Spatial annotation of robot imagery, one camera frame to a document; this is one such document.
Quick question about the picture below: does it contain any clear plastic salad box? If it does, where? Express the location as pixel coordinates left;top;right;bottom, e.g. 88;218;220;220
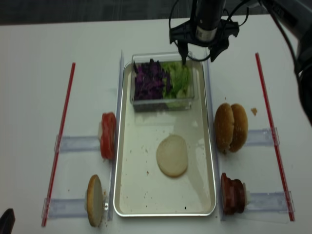
130;52;197;112

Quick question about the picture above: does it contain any sesame bun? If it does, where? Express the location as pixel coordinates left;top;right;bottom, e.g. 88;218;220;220
230;103;248;153
214;103;234;152

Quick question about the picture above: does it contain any right sesame bun top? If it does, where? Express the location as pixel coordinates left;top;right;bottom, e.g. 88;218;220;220
230;103;248;153

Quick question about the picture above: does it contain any front tomato slice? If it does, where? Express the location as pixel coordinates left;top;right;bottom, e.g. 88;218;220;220
101;113;117;159

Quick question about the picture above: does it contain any left sesame bun top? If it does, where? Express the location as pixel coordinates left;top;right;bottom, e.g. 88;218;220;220
214;103;234;152

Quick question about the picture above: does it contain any tomato slice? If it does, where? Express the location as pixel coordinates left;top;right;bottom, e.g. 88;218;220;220
101;113;117;159
100;112;114;158

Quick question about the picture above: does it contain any rear tomato slice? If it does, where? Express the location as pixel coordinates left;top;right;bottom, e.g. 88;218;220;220
100;112;114;158

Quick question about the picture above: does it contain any bottom bun slice on tray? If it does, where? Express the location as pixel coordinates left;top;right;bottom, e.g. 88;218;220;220
156;135;188;177

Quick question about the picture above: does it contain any black object at corner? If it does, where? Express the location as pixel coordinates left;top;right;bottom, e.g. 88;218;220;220
0;208;16;234

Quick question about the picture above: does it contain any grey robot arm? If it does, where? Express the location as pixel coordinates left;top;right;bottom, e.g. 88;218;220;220
169;0;312;120

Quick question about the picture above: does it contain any meat patty slice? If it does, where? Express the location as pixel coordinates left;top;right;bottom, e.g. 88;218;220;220
221;173;236;215
232;179;246;214

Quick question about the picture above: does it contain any front meat patty slice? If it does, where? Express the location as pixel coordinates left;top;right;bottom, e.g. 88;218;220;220
221;173;236;215

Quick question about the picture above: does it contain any white pusher block meat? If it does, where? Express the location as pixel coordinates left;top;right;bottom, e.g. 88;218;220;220
243;183;251;207

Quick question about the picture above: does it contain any left clear acrylic rail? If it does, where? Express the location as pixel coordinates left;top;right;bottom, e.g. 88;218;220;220
107;51;124;221

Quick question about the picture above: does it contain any rear meat patty slice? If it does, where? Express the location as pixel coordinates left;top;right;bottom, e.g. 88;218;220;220
232;179;246;214

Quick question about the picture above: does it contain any green lettuce pile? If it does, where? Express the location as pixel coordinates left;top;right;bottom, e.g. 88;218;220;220
159;61;192;110

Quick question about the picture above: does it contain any cream metal tray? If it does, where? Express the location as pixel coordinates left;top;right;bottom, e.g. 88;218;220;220
114;62;216;217

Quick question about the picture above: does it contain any chopped purple cabbage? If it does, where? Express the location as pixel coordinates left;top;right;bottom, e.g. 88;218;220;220
133;59;173;101

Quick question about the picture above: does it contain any red strip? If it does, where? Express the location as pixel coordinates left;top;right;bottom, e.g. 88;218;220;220
255;52;295;222
41;62;76;227

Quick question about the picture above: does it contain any lower left clear holder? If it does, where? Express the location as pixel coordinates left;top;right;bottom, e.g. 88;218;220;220
41;198;88;219

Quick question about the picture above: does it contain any upper left clear holder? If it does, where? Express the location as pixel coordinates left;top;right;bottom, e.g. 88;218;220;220
54;136;100;153

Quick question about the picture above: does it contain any lower right clear holder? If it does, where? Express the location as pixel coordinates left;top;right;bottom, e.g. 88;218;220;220
244;191;295;213

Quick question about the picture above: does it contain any white pusher block tomato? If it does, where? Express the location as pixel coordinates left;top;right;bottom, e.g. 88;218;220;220
97;122;102;139

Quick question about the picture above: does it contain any bread crumb piece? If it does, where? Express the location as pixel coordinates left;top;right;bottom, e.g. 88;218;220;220
251;108;258;116

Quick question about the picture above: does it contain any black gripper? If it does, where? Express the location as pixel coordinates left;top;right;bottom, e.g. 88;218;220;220
169;0;239;65

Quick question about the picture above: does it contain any left red strip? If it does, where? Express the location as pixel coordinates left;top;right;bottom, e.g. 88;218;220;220
41;62;76;227

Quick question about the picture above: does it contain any standing bun half left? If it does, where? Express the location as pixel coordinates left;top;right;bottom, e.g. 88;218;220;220
86;175;103;227

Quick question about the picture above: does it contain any right red strip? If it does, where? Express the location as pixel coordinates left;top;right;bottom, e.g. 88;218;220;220
255;52;295;222

